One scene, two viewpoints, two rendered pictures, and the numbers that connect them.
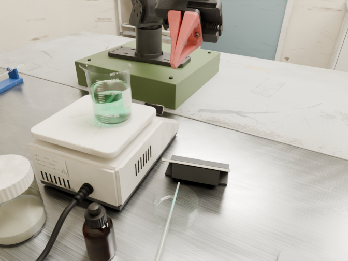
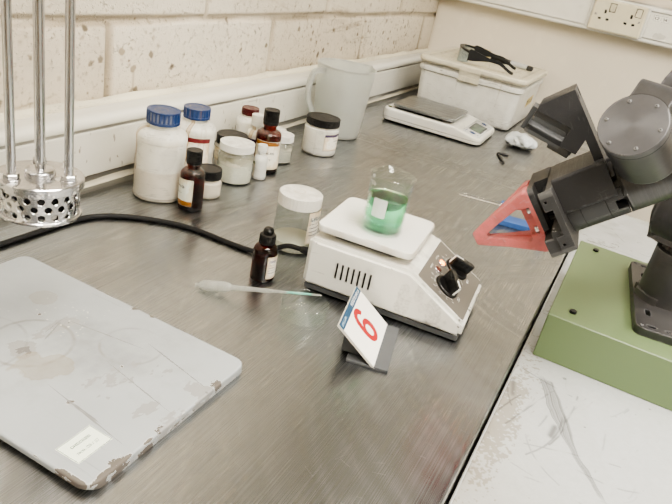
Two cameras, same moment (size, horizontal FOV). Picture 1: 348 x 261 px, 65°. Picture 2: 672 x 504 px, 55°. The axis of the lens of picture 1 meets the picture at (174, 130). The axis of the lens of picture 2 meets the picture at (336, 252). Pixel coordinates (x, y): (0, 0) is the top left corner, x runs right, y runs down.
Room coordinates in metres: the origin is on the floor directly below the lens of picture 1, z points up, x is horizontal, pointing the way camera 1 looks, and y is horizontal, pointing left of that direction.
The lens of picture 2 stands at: (0.20, -0.63, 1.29)
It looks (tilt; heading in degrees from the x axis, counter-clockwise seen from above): 25 degrees down; 85
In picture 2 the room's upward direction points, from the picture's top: 12 degrees clockwise
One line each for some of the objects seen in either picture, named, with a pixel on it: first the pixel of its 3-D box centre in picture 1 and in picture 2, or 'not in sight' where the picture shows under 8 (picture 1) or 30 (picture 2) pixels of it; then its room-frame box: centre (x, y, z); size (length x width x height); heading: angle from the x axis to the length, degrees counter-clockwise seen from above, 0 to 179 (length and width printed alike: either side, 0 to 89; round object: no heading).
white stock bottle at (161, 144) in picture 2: not in sight; (160, 152); (0.00, 0.27, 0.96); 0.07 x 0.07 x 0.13
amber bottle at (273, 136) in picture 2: not in sight; (268, 140); (0.14, 0.46, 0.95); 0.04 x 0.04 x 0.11
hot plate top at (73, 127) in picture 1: (98, 120); (378, 226); (0.31, 0.10, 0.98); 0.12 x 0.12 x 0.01; 69
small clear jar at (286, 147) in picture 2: not in sight; (280, 147); (0.16, 0.53, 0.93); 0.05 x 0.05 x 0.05
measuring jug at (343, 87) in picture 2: not in sight; (336, 99); (0.25, 0.78, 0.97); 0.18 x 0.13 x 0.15; 45
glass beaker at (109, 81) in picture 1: (108, 92); (387, 200); (0.31, 0.08, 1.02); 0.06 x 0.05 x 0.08; 92
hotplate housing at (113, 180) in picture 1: (112, 139); (390, 263); (0.33, 0.09, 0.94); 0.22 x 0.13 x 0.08; 159
